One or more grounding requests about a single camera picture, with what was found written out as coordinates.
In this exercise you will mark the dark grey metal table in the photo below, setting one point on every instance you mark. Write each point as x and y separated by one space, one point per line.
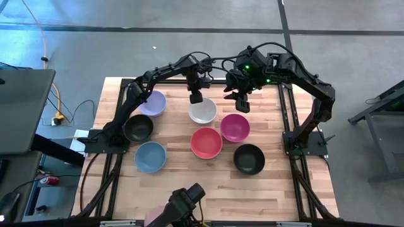
375 108

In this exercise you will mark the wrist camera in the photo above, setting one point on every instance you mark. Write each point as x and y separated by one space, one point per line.
205 82
252 60

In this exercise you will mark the grey desk top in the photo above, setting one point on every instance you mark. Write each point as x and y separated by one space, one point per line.
25 107

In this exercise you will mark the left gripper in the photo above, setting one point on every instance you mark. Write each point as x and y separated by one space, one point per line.
195 80

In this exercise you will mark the magenta bowl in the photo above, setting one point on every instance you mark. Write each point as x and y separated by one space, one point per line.
235 127

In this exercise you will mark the white paper sheet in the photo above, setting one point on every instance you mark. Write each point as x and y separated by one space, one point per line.
75 145

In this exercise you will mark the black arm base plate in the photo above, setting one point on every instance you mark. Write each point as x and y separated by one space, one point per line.
315 146
94 146

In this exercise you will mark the red drink can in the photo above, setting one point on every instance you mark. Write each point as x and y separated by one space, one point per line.
50 180

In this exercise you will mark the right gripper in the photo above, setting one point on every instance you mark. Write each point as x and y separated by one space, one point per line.
252 80

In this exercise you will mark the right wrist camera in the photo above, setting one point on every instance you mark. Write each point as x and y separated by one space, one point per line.
252 60

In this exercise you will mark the lavender bowl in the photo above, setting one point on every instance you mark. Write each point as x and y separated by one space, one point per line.
156 102

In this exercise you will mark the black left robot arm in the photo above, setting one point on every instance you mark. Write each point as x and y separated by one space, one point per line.
164 71

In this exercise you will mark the silver metal bracket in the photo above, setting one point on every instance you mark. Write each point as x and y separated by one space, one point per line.
117 223
293 224

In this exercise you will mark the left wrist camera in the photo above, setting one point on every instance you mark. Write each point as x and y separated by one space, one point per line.
205 82

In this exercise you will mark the black aluminium table frame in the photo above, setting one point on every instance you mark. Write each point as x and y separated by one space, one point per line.
176 81

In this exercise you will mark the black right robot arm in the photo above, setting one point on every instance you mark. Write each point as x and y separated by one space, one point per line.
303 75

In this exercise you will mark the white bowl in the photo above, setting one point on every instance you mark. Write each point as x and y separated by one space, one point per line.
203 112

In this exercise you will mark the yellow power plug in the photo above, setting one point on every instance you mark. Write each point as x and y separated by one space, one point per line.
58 119

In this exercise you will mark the black bowl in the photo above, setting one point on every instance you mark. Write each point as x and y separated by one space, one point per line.
249 159
139 127

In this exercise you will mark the coral red bowl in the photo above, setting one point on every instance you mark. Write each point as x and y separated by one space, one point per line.
206 142

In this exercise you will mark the blue bowl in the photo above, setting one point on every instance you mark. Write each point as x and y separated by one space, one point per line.
150 157

